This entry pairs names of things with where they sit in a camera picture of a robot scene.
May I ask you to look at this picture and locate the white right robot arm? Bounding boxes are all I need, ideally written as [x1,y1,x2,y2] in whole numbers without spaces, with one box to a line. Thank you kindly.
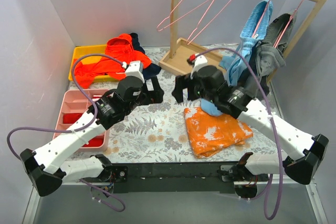
[172,65,329,185]

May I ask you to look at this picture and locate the grey shorts on hanger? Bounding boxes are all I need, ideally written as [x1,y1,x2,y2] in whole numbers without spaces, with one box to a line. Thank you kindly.
[249,11,296,95]

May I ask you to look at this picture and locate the navy blue garment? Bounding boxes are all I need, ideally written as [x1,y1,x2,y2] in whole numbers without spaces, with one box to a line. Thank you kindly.
[129,33,162,80]

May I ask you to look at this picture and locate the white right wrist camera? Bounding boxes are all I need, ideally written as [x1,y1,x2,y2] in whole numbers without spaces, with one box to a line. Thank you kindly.
[187,54,208,79]

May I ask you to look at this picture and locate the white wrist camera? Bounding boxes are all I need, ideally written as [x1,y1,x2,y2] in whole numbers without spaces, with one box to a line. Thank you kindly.
[122,61,145,83]
[187,54,208,79]

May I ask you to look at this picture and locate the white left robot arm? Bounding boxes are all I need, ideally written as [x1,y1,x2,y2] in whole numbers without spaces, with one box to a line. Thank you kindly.
[19,76,164,197]

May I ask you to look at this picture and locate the aluminium frame rail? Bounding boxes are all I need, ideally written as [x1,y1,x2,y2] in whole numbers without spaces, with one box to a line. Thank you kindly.
[22,163,329,224]

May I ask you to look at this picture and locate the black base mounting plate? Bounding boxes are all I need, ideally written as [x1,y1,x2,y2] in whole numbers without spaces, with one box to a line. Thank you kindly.
[103,161,269,194]

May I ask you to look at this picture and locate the red white striped cloth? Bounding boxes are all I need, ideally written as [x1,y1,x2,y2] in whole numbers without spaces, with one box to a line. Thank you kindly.
[92,94,102,102]

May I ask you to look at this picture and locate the wooden clothes rack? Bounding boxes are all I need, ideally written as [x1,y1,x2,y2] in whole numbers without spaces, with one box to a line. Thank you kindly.
[159,0,332,114]

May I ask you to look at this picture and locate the light blue shorts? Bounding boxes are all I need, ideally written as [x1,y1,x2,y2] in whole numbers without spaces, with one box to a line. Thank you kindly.
[201,0,274,118]

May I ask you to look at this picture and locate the pink hanger holding grey shorts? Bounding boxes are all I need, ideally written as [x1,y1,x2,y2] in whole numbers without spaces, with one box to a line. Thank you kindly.
[273,0,304,48]

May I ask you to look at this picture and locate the bright orange shorts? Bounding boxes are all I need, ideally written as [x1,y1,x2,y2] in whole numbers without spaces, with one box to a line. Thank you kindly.
[72,34,152,89]

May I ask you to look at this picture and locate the orange tie-dye shorts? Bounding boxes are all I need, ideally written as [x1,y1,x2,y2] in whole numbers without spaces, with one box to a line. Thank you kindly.
[184,107,253,158]

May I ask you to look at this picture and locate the red folded cloth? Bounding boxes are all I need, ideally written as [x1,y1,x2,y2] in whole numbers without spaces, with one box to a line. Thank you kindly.
[62,113,82,124]

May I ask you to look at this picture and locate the red cloth in front compartment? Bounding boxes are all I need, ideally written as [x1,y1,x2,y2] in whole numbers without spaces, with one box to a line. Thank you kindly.
[82,136,104,148]

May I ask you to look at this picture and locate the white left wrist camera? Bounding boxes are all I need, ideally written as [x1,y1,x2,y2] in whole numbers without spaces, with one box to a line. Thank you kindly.
[122,61,145,83]

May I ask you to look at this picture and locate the yellow plastic bin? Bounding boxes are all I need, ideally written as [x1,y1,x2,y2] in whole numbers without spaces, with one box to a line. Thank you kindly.
[68,44,119,82]

